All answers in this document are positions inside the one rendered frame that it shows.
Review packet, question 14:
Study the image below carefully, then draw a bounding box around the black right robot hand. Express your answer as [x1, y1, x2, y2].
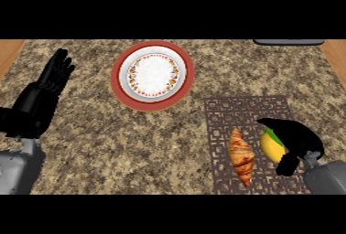
[255, 117, 325, 177]

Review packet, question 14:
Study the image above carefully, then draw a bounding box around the golden brown croissant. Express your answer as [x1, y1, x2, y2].
[227, 127, 257, 188]

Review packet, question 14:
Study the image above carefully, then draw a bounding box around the yellow lemon with green leaf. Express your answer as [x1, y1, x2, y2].
[258, 127, 288, 164]

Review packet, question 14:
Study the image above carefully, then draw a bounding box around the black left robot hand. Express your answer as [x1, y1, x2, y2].
[0, 48, 76, 140]

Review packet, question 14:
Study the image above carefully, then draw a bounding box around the dark grey flat appliance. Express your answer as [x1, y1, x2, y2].
[251, 38, 325, 47]

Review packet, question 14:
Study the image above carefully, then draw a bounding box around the brown patterned placemat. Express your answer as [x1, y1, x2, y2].
[201, 95, 313, 196]

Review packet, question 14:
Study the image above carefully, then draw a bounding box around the red rimmed white plate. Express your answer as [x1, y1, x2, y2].
[109, 39, 196, 112]

